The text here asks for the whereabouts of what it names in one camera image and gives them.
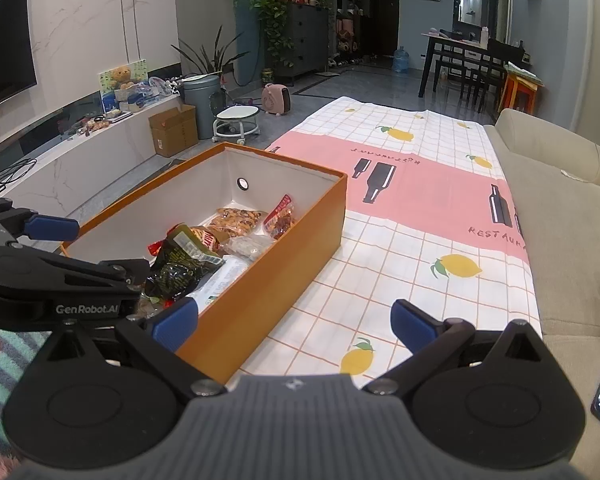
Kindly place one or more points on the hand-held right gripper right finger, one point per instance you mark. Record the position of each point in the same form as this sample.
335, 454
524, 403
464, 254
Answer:
412, 325

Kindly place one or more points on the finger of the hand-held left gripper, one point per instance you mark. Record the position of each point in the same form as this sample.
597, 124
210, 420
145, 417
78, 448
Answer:
125, 272
52, 228

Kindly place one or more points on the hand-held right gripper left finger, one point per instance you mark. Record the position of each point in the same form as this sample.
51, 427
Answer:
172, 322

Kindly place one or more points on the large red snack packet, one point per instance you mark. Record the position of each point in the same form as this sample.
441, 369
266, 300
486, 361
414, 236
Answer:
156, 250

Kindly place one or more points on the dark green snack packet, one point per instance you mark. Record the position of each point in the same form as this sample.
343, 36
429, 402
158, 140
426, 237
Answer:
180, 270

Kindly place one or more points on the stick snack bag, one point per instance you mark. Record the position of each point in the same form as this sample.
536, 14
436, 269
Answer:
207, 240

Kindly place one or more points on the clear packet of white balls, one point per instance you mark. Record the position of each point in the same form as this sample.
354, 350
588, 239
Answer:
250, 247

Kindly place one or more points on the clear nut snack packet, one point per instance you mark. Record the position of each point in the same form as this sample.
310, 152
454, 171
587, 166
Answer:
235, 222

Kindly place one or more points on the orange cardboard box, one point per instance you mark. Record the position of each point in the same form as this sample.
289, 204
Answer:
290, 280

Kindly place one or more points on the dried meat packet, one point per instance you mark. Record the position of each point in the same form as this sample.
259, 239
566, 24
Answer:
280, 220

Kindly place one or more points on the teal striped rug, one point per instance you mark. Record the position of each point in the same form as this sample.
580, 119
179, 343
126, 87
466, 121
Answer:
15, 355

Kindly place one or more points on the white marble tv cabinet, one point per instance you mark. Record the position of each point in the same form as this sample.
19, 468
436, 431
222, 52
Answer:
80, 160

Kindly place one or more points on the lemon print checked tablecloth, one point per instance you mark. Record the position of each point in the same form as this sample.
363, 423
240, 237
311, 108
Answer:
430, 195

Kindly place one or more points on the brown cardboard carton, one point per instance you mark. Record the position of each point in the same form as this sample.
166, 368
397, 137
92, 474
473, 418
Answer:
172, 132

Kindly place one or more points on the teddy bear picture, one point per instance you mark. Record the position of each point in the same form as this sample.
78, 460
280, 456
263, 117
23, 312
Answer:
122, 82

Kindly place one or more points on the beige sofa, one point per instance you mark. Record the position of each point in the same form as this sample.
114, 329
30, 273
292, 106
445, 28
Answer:
565, 260

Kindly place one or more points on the cluster of small toys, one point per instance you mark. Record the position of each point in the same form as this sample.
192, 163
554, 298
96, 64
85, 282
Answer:
157, 87

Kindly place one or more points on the grey trash bin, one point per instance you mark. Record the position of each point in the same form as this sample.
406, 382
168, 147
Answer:
200, 105

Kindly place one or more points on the white rolling stool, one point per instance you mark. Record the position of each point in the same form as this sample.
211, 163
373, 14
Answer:
236, 115

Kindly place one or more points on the black flat television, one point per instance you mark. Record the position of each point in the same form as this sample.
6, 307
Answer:
5, 35

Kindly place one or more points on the pink heater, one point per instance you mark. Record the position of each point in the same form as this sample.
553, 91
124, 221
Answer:
276, 100

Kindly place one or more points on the long-leaf potted plant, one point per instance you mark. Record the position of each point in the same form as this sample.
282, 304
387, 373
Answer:
207, 57

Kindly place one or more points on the dark dining chair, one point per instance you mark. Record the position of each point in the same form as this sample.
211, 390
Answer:
490, 70
450, 77

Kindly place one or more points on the orange stool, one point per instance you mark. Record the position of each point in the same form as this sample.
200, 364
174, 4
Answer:
522, 87

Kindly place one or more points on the blue water jug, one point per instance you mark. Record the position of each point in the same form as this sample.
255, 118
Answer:
401, 60

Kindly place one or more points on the dark dining table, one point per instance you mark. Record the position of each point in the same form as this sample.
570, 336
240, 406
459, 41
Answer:
460, 42

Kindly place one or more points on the white bottle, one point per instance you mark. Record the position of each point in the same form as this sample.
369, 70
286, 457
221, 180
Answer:
484, 36

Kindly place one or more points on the dark drawer cabinet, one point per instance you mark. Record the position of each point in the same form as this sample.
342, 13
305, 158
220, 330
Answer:
305, 35

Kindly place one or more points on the trailing green plant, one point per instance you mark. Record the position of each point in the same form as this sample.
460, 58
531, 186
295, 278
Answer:
272, 10

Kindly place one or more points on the wall mirror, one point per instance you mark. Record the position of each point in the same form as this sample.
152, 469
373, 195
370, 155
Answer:
470, 5

